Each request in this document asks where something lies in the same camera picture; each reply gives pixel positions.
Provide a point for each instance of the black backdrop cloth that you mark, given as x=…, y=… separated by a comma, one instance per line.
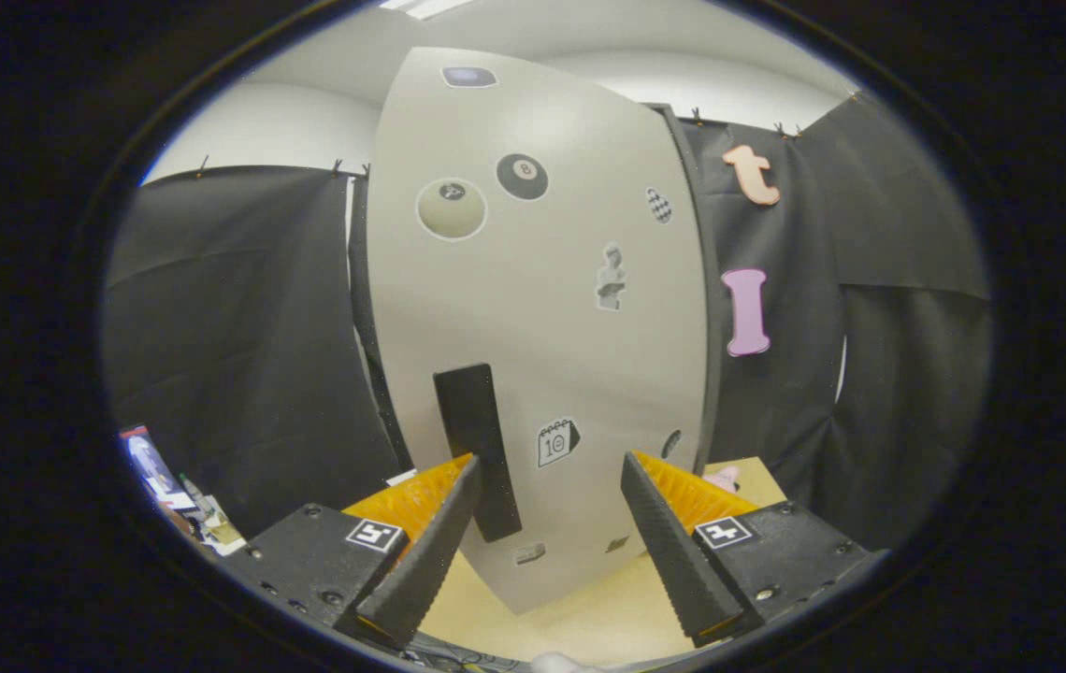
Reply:
x=234, y=327

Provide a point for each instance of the green and pink plush toy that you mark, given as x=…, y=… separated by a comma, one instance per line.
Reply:
x=723, y=479

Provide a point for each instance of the printed booklet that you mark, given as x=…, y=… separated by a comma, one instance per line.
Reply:
x=400, y=478

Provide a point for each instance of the dark grey shoe cabinet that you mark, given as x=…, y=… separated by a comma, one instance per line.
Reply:
x=709, y=280

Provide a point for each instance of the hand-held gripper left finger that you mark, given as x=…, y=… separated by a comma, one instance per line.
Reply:
x=435, y=542

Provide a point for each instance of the long ceiling light panel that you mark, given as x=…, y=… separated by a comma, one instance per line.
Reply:
x=425, y=7

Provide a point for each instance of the colourful clutter pile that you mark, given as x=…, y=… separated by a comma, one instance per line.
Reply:
x=182, y=495

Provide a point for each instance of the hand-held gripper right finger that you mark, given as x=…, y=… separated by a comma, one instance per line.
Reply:
x=669, y=551

